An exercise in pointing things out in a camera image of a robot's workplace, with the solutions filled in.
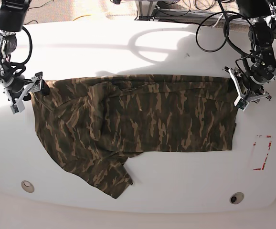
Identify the yellow cable on floor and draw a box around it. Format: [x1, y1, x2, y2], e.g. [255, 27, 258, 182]
[72, 14, 93, 21]

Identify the red tape rectangle marking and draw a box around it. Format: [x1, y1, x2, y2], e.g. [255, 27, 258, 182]
[249, 135, 272, 171]

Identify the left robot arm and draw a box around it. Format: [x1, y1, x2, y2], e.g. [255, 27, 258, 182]
[223, 0, 276, 110]

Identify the right table grommet hole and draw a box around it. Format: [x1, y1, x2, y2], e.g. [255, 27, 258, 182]
[229, 192, 244, 205]

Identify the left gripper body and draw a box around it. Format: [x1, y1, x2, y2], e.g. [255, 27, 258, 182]
[223, 66, 272, 106]

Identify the camouflage t-shirt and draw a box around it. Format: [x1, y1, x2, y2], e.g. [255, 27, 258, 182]
[32, 75, 238, 198]

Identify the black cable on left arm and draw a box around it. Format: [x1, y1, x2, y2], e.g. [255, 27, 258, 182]
[195, 10, 251, 58]

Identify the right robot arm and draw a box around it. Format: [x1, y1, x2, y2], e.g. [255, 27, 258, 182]
[0, 0, 50, 113]

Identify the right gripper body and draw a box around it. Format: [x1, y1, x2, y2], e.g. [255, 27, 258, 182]
[3, 72, 43, 105]

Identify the aluminium frame stand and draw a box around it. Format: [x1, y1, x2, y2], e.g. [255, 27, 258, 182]
[134, 0, 272, 28]

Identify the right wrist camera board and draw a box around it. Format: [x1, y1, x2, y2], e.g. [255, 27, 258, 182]
[11, 101, 25, 114]

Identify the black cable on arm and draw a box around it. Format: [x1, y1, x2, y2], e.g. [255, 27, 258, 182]
[195, 10, 251, 58]
[10, 25, 33, 69]

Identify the left table grommet hole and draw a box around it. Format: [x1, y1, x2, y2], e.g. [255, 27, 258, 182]
[21, 180, 35, 193]

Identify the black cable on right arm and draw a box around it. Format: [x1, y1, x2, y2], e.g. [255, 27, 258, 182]
[10, 25, 33, 69]

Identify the table grommet hole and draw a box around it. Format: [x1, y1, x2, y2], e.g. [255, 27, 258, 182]
[229, 192, 244, 205]
[21, 180, 35, 193]

